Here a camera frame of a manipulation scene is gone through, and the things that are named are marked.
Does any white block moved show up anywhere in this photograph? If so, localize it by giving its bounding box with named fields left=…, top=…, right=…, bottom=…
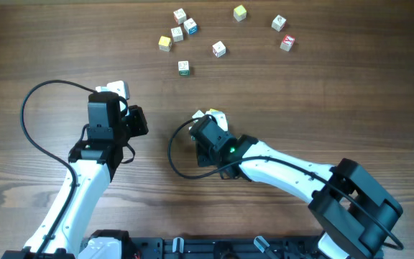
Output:
left=192, top=110, right=205, bottom=121

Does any white block red edge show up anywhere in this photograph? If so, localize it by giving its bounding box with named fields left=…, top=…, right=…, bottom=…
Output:
left=171, top=27, right=184, bottom=42

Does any yellow top wooden block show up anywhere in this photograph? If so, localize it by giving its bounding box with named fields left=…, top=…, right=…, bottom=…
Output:
left=206, top=109, right=220, bottom=114

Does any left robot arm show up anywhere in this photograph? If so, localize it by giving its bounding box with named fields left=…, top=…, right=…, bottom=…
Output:
left=3, top=91, right=147, bottom=258

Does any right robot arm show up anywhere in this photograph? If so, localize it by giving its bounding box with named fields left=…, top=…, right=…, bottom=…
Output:
left=190, top=116, right=403, bottom=258

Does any white block green side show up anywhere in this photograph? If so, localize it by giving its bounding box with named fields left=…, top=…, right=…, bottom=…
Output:
left=178, top=60, right=190, bottom=76

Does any yellow block left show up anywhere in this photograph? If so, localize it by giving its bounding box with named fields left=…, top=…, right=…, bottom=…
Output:
left=158, top=36, right=172, bottom=52

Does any white block red side middle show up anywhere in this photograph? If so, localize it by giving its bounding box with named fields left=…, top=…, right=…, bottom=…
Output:
left=212, top=41, right=226, bottom=58

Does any white block red side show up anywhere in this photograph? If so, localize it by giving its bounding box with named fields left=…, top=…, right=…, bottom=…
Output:
left=173, top=8, right=187, bottom=24
left=212, top=41, right=226, bottom=58

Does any white block blue side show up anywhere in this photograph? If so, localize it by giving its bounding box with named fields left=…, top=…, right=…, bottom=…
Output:
left=183, top=18, right=198, bottom=35

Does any white block red side top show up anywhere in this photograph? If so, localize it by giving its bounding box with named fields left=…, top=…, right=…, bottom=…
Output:
left=173, top=8, right=187, bottom=24

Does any red letter block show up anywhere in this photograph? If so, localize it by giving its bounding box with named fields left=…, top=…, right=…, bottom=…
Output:
left=280, top=35, right=295, bottom=52

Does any white block far right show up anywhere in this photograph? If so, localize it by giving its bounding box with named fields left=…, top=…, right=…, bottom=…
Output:
left=271, top=14, right=287, bottom=32

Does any right black cable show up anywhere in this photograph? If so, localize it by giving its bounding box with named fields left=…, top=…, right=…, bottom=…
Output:
left=167, top=117, right=405, bottom=252

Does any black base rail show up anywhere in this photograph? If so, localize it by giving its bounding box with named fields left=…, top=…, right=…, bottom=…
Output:
left=80, top=235, right=337, bottom=259

